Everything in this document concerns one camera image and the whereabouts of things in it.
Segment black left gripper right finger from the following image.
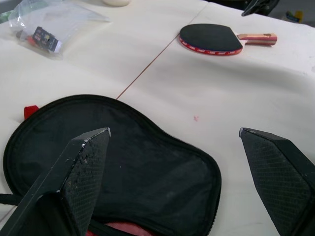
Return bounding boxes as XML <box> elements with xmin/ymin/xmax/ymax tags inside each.
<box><xmin>238</xmin><ymin>127</ymin><xmax>315</xmax><ymax>236</ymax></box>

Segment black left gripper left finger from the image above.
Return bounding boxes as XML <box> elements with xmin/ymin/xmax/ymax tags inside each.
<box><xmin>0</xmin><ymin>127</ymin><xmax>111</xmax><ymax>236</ymax></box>

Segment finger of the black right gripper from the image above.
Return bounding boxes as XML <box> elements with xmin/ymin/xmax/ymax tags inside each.
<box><xmin>241</xmin><ymin>0</ymin><xmax>280</xmax><ymax>17</ymax></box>

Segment black rubber table tennis paddle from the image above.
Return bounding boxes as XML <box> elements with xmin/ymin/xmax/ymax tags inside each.
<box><xmin>179</xmin><ymin>23</ymin><xmax>278</xmax><ymax>57</ymax></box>

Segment black paddle case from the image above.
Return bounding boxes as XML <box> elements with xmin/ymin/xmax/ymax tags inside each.
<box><xmin>0</xmin><ymin>93</ymin><xmax>222</xmax><ymax>236</ymax></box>

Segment clear plastic bag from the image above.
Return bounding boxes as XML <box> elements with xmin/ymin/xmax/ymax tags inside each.
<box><xmin>8</xmin><ymin>0</ymin><xmax>111</xmax><ymax>60</ymax></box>

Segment yellow and blue object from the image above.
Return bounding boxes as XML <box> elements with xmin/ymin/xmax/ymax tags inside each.
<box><xmin>285</xmin><ymin>10</ymin><xmax>304</xmax><ymax>24</ymax></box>

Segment small black printed box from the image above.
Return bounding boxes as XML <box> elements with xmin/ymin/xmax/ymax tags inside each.
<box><xmin>31</xmin><ymin>26</ymin><xmax>62</xmax><ymax>53</ymax></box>

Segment white round object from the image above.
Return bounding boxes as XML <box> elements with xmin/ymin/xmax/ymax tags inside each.
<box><xmin>102</xmin><ymin>0</ymin><xmax>130</xmax><ymax>7</ymax></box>

